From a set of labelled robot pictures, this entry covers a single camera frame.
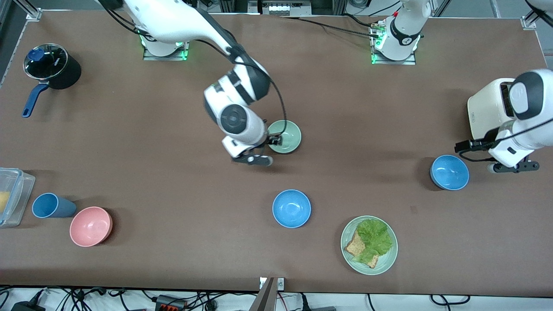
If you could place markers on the green bowl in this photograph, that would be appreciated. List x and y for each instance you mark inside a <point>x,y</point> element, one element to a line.
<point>290,131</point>

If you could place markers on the blue bowl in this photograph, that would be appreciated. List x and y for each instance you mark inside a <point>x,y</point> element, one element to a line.
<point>291,208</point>
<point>449,172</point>

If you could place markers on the pink bowl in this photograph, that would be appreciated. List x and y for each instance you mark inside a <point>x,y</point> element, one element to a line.
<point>90,226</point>

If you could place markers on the white toaster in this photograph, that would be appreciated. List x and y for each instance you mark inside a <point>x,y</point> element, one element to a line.
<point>486,108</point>

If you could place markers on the green lettuce leaf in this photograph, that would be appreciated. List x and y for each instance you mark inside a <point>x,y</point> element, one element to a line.
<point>376,237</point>

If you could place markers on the brown toast slice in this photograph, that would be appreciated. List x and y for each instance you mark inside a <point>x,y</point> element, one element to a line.
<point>355,247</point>

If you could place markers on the white power strip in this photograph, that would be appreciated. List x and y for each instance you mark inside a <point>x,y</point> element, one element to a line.
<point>283,7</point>

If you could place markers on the green plate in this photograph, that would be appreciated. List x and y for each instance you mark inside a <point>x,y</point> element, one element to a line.
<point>384,264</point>

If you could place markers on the black red power strip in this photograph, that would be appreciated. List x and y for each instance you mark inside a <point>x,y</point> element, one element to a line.
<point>170,306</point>

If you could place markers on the blue cup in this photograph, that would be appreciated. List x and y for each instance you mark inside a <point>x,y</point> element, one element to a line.
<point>60,208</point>

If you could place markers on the glass pot lid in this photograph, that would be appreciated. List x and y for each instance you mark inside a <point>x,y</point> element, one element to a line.
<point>52,60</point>

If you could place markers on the clear plastic container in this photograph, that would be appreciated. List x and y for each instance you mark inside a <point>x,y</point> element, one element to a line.
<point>26,185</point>

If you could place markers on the yellow food piece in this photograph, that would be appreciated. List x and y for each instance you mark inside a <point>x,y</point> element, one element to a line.
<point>3,203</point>

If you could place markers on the black power adapter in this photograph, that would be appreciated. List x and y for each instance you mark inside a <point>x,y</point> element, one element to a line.
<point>26,307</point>

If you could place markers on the metal base plate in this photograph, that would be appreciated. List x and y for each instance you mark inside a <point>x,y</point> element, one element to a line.
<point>408,61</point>
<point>149,57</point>

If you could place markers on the aluminium frame corner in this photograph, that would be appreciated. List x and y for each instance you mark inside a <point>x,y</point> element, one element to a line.
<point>528,21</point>
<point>34,14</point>

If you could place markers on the white pole bracket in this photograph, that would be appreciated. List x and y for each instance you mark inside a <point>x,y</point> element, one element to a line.
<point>281,284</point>

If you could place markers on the grey camera pole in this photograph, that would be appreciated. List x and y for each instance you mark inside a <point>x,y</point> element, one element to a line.
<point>265,300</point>

